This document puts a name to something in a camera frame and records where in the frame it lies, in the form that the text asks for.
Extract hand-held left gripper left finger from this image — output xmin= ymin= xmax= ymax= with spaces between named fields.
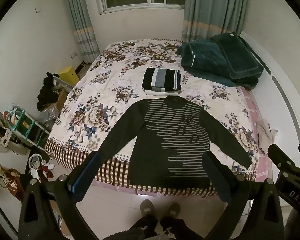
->
xmin=18 ymin=151 xmax=102 ymax=240

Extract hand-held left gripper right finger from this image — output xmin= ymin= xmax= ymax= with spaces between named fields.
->
xmin=202 ymin=151 xmax=285 ymax=240

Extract dark grey striped sweater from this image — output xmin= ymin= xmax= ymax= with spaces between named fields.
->
xmin=96 ymin=95 xmax=252 ymax=189

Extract black clothes heap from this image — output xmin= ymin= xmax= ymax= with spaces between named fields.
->
xmin=37 ymin=72 xmax=61 ymax=112

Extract cream cloth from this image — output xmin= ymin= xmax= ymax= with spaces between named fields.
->
xmin=257 ymin=119 xmax=278 ymax=153

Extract red and white flowers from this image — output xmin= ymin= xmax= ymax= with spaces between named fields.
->
xmin=29 ymin=154 xmax=56 ymax=183

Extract pink checked bed sheet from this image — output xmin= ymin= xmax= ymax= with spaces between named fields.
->
xmin=240 ymin=86 xmax=271 ymax=182

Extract grey slipper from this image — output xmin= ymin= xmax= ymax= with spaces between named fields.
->
xmin=139 ymin=199 xmax=155 ymax=216
xmin=165 ymin=202 xmax=181 ymax=218

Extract white bed headboard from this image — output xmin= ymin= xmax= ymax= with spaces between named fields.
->
xmin=240 ymin=30 xmax=300 ymax=146

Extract bag with red print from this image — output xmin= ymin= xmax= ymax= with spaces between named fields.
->
xmin=0 ymin=169 xmax=26 ymax=201

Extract teal storage shelf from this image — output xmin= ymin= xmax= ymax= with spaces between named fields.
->
xmin=4 ymin=104 xmax=51 ymax=148

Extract brown cardboard box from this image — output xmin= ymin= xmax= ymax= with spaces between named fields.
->
xmin=56 ymin=90 xmax=68 ymax=111

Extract floral bed blanket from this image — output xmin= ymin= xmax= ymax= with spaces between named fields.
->
xmin=44 ymin=39 xmax=261 ymax=196

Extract folded white garment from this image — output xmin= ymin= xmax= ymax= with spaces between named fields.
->
xmin=144 ymin=89 xmax=178 ymax=96

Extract yellow box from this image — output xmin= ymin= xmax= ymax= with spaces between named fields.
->
xmin=57 ymin=66 xmax=80 ymax=87

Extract folded black striped sweater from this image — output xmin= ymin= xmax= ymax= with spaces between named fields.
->
xmin=142 ymin=67 xmax=182 ymax=92

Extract teal pillow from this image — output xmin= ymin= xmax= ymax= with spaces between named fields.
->
xmin=210 ymin=32 xmax=264 ymax=81

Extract teal quilt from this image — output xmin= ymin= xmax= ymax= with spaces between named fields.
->
xmin=179 ymin=39 xmax=259 ymax=90

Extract blue-grey curtain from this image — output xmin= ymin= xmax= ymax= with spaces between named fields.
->
xmin=62 ymin=0 xmax=101 ymax=64
xmin=181 ymin=0 xmax=249 ymax=43

